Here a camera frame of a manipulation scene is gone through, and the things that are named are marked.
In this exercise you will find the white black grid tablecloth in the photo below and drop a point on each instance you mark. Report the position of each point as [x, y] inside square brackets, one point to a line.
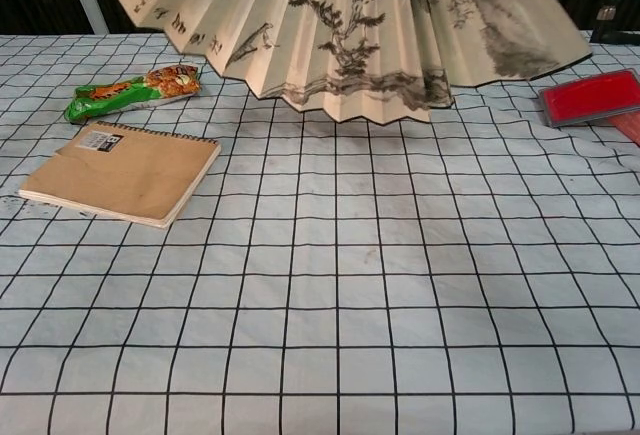
[320, 330]

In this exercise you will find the paper folding fan red ribs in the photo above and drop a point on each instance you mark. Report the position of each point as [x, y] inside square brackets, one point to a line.
[350, 30]

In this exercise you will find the black bar with metal clip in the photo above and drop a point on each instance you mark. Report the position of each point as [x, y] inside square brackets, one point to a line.
[617, 37]

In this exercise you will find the green orange snack packet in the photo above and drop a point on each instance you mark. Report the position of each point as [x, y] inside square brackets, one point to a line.
[150, 87]

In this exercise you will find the red ink pad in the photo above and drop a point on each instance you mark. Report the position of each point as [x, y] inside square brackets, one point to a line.
[585, 97]

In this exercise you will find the kraft brown spiral notebook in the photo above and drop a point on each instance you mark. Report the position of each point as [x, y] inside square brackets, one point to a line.
[125, 175]

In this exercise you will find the pink red flat lid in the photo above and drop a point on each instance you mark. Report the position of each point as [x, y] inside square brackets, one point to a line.
[629, 127]

